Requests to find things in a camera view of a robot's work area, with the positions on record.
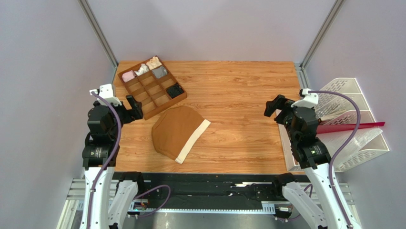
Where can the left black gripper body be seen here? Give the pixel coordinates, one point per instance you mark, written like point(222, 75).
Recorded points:
point(125, 114)

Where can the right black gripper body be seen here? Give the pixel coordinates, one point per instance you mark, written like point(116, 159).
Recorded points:
point(279, 109)

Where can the brown underwear white waistband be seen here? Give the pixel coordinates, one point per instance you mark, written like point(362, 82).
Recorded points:
point(176, 132)

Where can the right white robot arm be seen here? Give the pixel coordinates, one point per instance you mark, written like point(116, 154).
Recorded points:
point(301, 124)

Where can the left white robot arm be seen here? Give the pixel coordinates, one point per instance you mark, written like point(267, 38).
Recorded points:
point(105, 121)

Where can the pink rolled underwear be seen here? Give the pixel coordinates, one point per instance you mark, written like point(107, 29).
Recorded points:
point(127, 76)

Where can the white rolled underwear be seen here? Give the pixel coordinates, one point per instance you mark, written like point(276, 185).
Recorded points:
point(142, 70)

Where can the black rolled underwear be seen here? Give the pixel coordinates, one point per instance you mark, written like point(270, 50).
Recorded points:
point(174, 90)

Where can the grey rolled underwear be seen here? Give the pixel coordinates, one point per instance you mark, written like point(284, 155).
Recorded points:
point(160, 72)

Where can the beige rolled underwear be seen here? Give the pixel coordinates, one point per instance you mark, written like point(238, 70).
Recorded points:
point(154, 63)

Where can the brown wooden divider tray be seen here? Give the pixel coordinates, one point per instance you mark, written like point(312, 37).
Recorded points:
point(150, 91)

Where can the red plastic folder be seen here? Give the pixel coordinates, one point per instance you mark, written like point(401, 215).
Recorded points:
point(324, 129)

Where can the white mesh file rack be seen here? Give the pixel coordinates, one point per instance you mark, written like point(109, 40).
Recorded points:
point(335, 110)

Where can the clear plastic sheet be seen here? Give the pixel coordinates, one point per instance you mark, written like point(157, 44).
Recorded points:
point(349, 155)

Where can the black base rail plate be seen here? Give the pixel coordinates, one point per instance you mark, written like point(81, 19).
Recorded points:
point(210, 191)

